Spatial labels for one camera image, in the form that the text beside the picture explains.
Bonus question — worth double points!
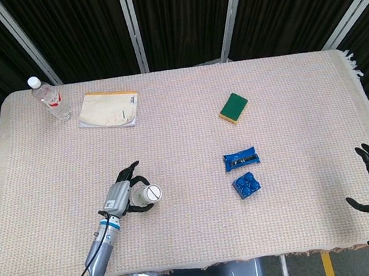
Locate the green and yellow sponge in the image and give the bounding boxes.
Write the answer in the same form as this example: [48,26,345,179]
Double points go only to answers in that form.
[215,91,251,129]

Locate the white paper cup green print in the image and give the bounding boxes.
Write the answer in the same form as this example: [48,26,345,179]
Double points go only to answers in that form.
[128,181,164,210]

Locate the blue toy building block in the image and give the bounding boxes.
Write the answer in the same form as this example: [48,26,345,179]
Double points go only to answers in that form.
[231,169,265,202]

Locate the clear plastic water bottle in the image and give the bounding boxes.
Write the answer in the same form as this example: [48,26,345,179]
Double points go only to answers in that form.
[26,72,73,126]

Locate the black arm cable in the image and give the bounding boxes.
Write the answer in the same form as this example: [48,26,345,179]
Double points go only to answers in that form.
[55,210,118,276]

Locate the blue snack wrapper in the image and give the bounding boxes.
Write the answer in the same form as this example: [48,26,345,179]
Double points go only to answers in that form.
[222,146,262,173]

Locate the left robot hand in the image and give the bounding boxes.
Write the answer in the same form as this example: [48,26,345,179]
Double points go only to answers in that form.
[92,158,156,221]

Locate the worn paper notepad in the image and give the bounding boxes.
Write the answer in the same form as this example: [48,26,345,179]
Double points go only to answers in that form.
[74,87,142,135]

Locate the black curtain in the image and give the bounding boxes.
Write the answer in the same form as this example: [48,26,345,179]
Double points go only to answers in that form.
[0,0,369,182]

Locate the beige woven tablecloth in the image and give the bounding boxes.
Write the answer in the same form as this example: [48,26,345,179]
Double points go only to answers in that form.
[0,43,369,276]

